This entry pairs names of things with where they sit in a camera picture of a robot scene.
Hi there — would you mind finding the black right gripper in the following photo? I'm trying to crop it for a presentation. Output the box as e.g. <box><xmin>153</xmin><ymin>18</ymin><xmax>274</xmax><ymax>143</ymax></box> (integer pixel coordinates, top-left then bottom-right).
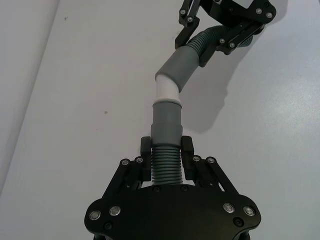
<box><xmin>173</xmin><ymin>0</ymin><xmax>277</xmax><ymax>69</ymax></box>

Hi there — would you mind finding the grey hose with plain cuff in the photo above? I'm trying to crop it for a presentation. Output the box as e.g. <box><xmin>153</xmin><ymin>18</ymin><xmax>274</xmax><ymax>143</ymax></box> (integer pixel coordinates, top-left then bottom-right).
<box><xmin>154</xmin><ymin>24</ymin><xmax>254</xmax><ymax>94</ymax></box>

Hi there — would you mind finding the white plastic pipe connector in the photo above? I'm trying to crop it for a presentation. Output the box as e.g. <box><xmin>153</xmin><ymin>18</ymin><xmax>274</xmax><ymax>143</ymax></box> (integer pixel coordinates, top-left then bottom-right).
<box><xmin>155</xmin><ymin>74</ymin><xmax>180</xmax><ymax>101</ymax></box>

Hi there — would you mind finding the grey hose with stepped cuff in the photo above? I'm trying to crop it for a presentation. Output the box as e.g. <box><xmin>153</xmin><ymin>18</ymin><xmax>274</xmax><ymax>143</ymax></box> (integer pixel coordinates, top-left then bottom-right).
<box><xmin>149</xmin><ymin>97</ymin><xmax>184</xmax><ymax>186</ymax></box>

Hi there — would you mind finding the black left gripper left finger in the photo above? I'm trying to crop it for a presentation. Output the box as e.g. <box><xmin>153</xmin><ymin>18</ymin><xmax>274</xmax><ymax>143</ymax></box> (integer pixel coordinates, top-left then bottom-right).
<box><xmin>104</xmin><ymin>135</ymin><xmax>153</xmax><ymax>195</ymax></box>

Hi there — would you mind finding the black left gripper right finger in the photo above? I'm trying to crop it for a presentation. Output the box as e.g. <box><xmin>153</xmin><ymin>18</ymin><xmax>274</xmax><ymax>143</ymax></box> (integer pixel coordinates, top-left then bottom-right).
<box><xmin>180</xmin><ymin>135</ymin><xmax>239</xmax><ymax>196</ymax></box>

